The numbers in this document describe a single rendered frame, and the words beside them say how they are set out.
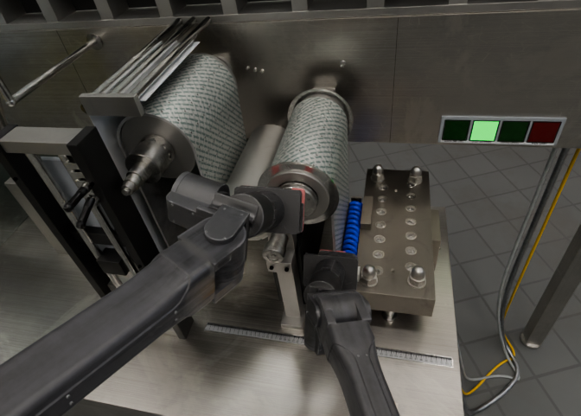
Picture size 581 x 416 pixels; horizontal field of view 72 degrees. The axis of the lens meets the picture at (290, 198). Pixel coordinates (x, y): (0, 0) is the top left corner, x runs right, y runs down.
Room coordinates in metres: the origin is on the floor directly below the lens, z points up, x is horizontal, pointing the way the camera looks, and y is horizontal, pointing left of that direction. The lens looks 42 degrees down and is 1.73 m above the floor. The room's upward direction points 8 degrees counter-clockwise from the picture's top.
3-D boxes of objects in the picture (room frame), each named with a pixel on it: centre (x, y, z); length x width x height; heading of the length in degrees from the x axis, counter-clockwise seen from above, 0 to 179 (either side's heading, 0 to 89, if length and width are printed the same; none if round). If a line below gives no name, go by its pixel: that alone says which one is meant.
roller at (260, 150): (0.69, 0.06, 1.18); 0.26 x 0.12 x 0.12; 162
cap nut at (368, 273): (0.49, -0.13, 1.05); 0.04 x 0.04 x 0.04
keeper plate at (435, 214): (0.62, -0.33, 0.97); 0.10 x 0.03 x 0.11; 162
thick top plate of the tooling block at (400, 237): (0.64, -0.23, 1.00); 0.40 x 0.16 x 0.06; 162
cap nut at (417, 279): (0.47, -0.23, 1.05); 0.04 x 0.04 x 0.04
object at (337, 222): (0.63, -0.11, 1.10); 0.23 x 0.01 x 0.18; 162
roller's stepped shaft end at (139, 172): (0.54, 0.25, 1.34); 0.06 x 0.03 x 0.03; 162
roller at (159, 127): (0.74, 0.18, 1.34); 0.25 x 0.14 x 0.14; 162
